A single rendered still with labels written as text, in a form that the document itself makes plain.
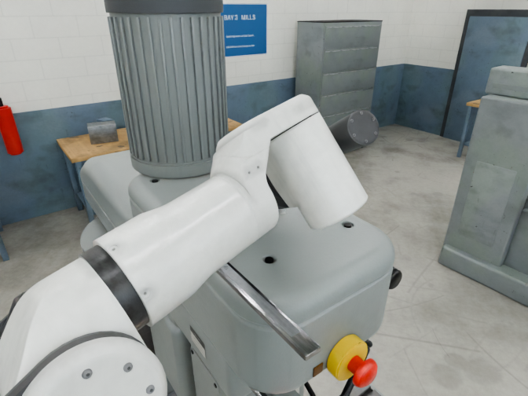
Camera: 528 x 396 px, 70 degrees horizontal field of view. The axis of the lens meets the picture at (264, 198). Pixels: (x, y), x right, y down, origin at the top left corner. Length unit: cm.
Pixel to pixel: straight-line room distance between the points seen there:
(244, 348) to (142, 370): 26
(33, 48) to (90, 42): 56
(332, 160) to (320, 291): 17
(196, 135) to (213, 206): 43
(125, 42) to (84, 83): 411
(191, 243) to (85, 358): 9
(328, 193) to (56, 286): 22
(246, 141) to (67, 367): 19
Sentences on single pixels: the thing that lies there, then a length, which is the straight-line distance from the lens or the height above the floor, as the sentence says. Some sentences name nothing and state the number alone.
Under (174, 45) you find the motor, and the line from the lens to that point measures 66.
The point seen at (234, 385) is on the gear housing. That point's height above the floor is 168.
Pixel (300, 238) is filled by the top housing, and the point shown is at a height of 189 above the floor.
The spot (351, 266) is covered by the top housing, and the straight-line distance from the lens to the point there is 49.
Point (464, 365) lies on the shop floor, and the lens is 312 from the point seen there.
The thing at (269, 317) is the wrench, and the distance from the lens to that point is 40.
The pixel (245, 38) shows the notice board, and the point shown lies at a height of 179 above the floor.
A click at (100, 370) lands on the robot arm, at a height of 201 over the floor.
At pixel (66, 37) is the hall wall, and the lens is 473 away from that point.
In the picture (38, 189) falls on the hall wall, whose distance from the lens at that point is 500.
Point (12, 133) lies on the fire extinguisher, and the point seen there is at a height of 104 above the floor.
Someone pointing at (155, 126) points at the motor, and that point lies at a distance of 70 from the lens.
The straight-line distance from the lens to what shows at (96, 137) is 438.
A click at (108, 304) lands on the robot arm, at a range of 25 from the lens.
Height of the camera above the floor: 218
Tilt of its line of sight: 27 degrees down
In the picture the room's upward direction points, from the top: straight up
